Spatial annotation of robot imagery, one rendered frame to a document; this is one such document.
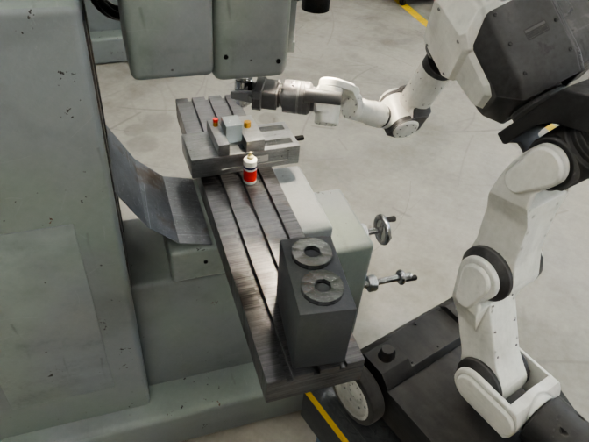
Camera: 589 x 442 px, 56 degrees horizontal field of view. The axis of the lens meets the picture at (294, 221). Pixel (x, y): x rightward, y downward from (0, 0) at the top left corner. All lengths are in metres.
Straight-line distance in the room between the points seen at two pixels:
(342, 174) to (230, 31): 2.11
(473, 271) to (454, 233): 1.74
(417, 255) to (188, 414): 1.46
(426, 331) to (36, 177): 1.19
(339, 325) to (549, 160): 0.52
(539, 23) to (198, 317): 1.28
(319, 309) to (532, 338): 1.76
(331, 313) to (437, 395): 0.67
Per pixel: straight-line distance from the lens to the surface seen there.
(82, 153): 1.29
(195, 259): 1.63
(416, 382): 1.72
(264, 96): 1.47
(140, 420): 2.03
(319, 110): 1.47
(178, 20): 1.28
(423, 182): 3.42
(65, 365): 1.81
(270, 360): 1.26
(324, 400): 1.82
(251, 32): 1.35
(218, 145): 1.68
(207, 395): 2.05
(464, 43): 1.18
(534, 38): 1.19
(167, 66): 1.32
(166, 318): 1.82
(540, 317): 2.87
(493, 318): 1.50
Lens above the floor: 1.96
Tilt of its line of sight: 41 degrees down
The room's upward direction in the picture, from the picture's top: 6 degrees clockwise
